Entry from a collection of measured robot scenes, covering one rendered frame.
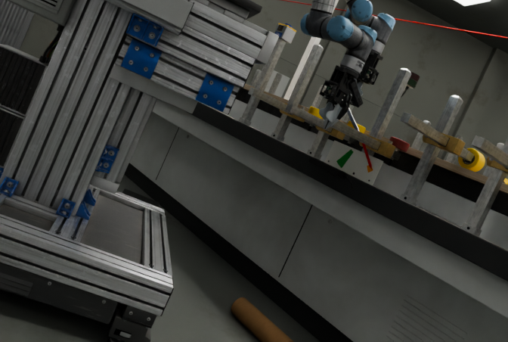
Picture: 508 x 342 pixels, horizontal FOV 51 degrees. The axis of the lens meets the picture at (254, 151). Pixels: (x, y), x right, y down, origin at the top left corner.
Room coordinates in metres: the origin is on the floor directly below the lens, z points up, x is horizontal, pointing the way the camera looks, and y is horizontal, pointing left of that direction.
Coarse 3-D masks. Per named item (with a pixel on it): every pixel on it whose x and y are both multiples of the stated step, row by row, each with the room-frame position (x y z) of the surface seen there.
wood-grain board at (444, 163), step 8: (248, 88) 2.98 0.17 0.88; (272, 96) 2.82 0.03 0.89; (408, 152) 2.15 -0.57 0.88; (416, 152) 2.13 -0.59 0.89; (440, 160) 2.05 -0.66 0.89; (448, 168) 2.01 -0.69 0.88; (456, 168) 1.99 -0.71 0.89; (464, 168) 1.97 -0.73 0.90; (464, 176) 1.99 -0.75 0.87; (472, 176) 1.94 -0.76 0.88; (480, 176) 1.92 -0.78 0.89; (504, 184) 1.85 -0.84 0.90; (504, 192) 1.87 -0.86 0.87
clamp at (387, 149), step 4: (376, 140) 2.04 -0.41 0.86; (380, 140) 2.03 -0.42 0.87; (360, 144) 2.10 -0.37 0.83; (380, 144) 2.02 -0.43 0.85; (384, 144) 2.01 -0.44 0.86; (388, 144) 2.00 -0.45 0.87; (368, 148) 2.06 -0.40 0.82; (372, 148) 2.04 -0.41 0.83; (380, 148) 2.02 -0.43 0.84; (384, 148) 2.01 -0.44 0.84; (388, 148) 2.00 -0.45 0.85; (392, 148) 2.02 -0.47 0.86; (376, 152) 2.02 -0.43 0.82; (380, 152) 2.01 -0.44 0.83; (384, 152) 2.00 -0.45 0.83; (388, 152) 2.01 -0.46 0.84; (392, 152) 2.03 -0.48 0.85; (384, 156) 2.05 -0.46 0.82; (388, 156) 2.02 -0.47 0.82
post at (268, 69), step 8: (280, 40) 2.62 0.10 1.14; (280, 48) 2.64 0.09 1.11; (272, 56) 2.63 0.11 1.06; (272, 64) 2.63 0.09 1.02; (264, 72) 2.64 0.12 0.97; (272, 72) 2.65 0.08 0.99; (264, 80) 2.63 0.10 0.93; (256, 88) 2.64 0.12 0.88; (264, 88) 2.64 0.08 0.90; (248, 104) 2.64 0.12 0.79; (256, 104) 2.64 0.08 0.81; (248, 112) 2.62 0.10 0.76; (240, 120) 2.64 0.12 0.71; (248, 120) 2.63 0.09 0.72
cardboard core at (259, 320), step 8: (240, 304) 2.04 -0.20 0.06; (248, 304) 2.04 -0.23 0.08; (232, 312) 2.06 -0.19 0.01; (240, 312) 2.02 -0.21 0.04; (248, 312) 2.00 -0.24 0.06; (256, 312) 1.99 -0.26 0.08; (240, 320) 2.02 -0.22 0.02; (248, 320) 1.98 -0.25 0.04; (256, 320) 1.96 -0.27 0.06; (264, 320) 1.95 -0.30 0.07; (248, 328) 1.98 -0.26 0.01; (256, 328) 1.94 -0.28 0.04; (264, 328) 1.92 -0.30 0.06; (272, 328) 1.91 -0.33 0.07; (256, 336) 1.94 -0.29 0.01; (264, 336) 1.90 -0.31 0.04; (272, 336) 1.88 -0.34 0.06; (280, 336) 1.88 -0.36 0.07
